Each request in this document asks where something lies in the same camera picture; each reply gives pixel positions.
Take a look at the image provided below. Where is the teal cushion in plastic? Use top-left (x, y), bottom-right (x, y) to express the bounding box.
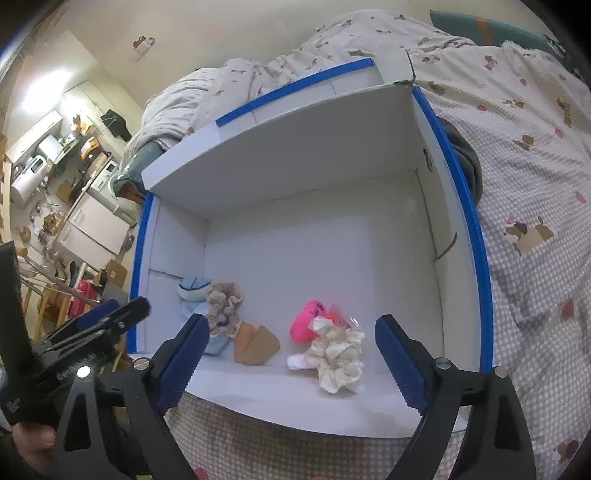
top-left (113, 141), bottom-right (162, 195)

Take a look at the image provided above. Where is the white wall cabinet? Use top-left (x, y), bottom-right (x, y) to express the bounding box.
top-left (7, 108), bottom-right (63, 155)

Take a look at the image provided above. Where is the cream scrunchie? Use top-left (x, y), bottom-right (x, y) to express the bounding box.
top-left (308, 318), bottom-right (366, 395)

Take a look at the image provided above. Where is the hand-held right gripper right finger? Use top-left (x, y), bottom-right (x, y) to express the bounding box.
top-left (374, 315), bottom-right (539, 480)

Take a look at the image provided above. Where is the black hanging bag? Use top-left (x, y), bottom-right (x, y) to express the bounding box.
top-left (100, 109), bottom-right (131, 141)

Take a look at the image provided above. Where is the light blue sock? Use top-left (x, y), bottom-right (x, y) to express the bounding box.
top-left (178, 276), bottom-right (229, 356)

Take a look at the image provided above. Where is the white washing machine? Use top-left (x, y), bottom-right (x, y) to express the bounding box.
top-left (88, 159), bottom-right (122, 208)

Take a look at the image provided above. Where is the teal pillow orange stripe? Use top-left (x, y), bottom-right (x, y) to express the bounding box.
top-left (429, 10), bottom-right (550, 49)

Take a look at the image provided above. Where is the white round appliance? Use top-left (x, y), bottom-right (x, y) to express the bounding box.
top-left (37, 136), bottom-right (63, 162)

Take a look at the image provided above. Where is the brown cardboard box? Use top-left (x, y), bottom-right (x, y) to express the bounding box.
top-left (99, 259), bottom-right (129, 289)

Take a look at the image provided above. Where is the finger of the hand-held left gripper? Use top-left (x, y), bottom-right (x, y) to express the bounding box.
top-left (48, 296), bottom-right (151, 352)
top-left (69, 299), bottom-right (122, 333)

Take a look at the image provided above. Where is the white box appliance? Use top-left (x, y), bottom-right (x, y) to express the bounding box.
top-left (9, 154), bottom-right (49, 206)

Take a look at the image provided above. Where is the pink plush heart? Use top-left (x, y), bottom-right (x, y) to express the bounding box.
top-left (289, 300), bottom-right (345, 343)

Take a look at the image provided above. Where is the red white wall ornament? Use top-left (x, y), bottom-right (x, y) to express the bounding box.
top-left (133, 34), bottom-right (155, 61)

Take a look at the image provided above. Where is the white cardboard box blue tape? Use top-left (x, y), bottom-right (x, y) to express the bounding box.
top-left (128, 58), bottom-right (495, 439)

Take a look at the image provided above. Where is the pink beige scrunchie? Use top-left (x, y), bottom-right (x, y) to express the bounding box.
top-left (204, 281), bottom-right (245, 337)

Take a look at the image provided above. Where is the white floor cabinet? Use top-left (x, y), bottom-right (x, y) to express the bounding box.
top-left (53, 198), bottom-right (130, 268)

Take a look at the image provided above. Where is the pink bag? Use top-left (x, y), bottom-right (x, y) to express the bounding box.
top-left (76, 281), bottom-right (100, 315)

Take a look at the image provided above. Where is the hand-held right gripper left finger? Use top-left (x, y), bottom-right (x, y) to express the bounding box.
top-left (54, 313), bottom-right (211, 480)

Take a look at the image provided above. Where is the person's left hand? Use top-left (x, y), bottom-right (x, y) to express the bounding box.
top-left (11, 421), bottom-right (58, 476)

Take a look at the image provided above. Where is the black white patterned cloth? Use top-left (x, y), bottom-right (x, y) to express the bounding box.
top-left (542, 32), bottom-right (580, 75)

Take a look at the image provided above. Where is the printed blanket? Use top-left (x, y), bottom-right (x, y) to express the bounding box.
top-left (122, 9), bottom-right (591, 480)

